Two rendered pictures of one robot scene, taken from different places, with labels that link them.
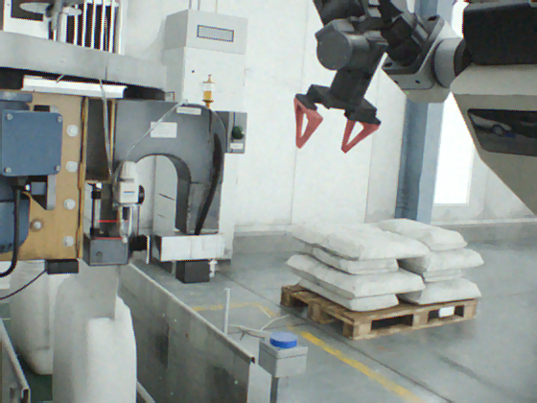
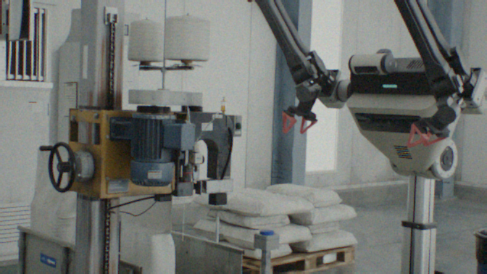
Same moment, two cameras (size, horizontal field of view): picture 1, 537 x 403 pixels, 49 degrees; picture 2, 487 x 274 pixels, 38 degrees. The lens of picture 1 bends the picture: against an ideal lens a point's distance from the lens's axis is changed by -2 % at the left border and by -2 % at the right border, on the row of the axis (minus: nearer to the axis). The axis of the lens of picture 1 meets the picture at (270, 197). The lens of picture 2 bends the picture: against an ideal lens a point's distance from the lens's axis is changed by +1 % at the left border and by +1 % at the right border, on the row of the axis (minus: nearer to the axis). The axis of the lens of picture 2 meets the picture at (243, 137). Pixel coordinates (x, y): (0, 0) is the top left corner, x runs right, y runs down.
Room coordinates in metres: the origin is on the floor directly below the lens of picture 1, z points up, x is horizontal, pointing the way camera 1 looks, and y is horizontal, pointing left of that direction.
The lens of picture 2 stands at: (-1.59, 0.64, 1.39)
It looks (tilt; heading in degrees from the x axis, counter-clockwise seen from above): 3 degrees down; 349
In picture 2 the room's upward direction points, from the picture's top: 2 degrees clockwise
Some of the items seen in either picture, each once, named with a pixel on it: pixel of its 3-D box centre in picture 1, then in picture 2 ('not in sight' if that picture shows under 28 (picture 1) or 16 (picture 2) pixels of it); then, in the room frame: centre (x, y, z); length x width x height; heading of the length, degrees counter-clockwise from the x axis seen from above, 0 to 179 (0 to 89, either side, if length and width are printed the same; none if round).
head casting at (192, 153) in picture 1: (146, 157); (187, 140); (1.35, 0.28, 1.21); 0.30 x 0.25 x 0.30; 31
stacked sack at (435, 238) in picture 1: (417, 234); (300, 195); (4.48, -1.13, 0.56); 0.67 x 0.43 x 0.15; 31
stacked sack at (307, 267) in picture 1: (335, 265); (235, 225); (4.29, -0.51, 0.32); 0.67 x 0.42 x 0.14; 125
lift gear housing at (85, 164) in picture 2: not in sight; (80, 165); (1.03, 0.71, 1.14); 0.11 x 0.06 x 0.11; 31
